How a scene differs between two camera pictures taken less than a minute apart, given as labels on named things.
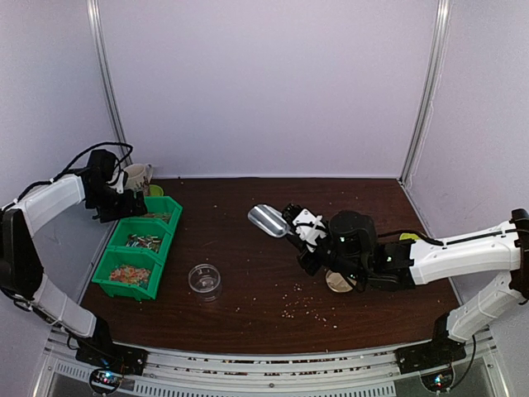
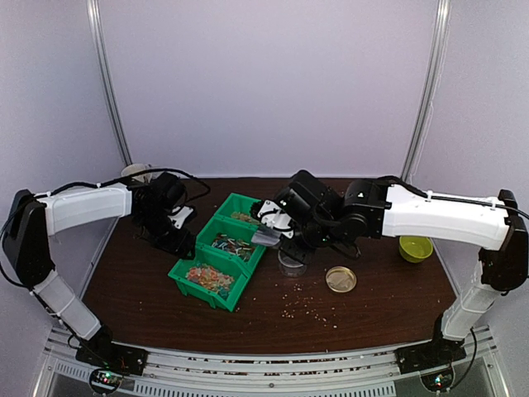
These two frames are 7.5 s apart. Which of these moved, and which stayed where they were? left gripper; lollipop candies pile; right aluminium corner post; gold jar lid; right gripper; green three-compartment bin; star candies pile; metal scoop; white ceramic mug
Moved: green three-compartment bin; left gripper; right gripper; metal scoop; lollipop candies pile; star candies pile
Stayed: right aluminium corner post; white ceramic mug; gold jar lid
